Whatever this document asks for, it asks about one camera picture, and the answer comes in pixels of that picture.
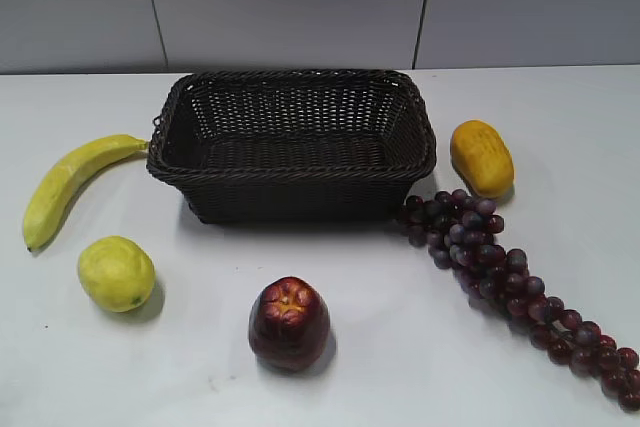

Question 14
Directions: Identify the purple grape bunch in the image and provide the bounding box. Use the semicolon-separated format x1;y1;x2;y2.
396;189;639;413

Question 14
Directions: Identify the black woven basket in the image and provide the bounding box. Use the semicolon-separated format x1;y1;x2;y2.
147;69;436;224

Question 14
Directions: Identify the dark red apple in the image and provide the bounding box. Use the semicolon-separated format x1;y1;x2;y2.
248;276;330;372

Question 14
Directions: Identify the orange mango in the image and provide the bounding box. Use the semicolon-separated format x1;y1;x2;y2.
450;120;515;198

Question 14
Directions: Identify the yellow-green lemon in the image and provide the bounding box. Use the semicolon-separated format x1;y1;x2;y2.
77;236;156;313

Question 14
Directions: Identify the yellow banana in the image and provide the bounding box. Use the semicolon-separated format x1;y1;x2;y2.
22;134;148;252

